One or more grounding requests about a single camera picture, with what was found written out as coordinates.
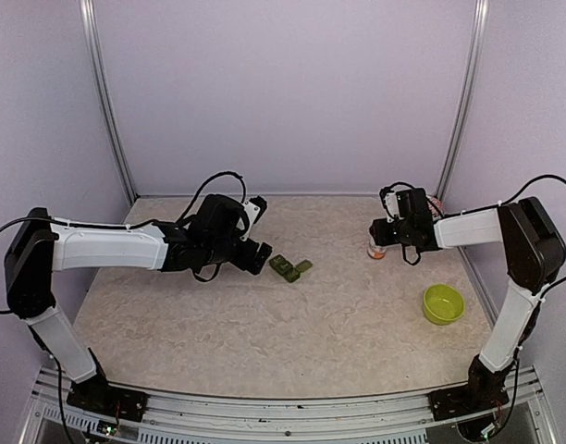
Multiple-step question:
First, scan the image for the front aluminium rail base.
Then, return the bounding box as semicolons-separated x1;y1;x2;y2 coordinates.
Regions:
18;364;561;444

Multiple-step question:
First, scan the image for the red patterned white bowl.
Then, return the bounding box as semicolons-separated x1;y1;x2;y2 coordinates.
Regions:
426;195;444;219

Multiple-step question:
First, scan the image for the lime green bowl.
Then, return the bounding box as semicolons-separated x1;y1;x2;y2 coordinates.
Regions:
423;284;466;326

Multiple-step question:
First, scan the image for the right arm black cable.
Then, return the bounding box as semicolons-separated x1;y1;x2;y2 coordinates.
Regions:
499;173;566;288

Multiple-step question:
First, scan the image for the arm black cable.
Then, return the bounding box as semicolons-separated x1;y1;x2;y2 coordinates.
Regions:
499;173;566;288
185;170;248;218

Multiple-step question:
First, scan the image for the green weekly pill organizer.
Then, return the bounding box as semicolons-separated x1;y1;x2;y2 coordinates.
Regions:
269;254;314;283

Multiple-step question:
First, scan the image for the right aluminium frame post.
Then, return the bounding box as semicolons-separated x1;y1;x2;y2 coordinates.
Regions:
436;0;490;201

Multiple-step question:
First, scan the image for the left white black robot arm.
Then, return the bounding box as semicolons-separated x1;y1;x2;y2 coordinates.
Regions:
4;194;272;412

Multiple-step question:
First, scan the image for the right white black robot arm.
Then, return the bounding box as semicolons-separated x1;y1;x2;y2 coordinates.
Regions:
369;182;566;419

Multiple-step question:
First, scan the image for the orange grey-capped supplement bottle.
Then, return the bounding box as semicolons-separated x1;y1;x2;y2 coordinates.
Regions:
367;239;387;260

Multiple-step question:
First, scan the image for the left aluminium frame post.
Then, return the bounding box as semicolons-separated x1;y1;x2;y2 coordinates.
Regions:
80;0;138;205

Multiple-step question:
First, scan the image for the aluminium frame post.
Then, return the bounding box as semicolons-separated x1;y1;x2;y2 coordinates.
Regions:
436;0;490;201
80;0;138;205

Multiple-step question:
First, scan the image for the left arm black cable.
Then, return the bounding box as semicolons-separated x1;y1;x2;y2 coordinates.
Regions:
185;170;248;218

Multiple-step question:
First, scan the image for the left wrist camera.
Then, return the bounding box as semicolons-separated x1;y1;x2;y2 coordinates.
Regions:
249;195;267;221

